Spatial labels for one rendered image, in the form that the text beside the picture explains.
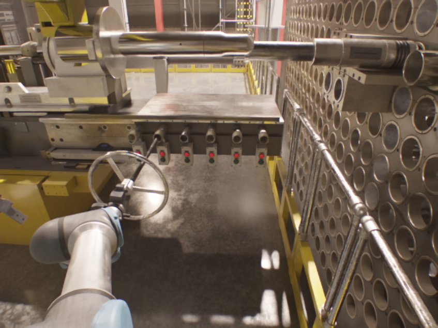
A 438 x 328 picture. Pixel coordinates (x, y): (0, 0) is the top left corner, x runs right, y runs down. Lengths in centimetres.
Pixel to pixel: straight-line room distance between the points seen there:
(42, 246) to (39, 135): 176
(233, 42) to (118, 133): 106
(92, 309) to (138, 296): 155
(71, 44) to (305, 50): 142
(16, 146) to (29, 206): 57
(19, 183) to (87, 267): 173
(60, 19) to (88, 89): 46
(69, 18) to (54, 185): 104
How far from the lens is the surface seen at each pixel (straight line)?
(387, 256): 90
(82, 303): 48
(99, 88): 203
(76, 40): 181
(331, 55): 205
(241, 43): 163
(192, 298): 194
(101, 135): 221
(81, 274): 57
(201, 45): 163
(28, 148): 264
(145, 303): 196
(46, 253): 82
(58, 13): 183
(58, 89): 218
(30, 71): 277
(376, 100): 251
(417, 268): 230
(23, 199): 234
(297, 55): 202
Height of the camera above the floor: 159
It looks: 29 degrees down
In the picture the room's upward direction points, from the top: straight up
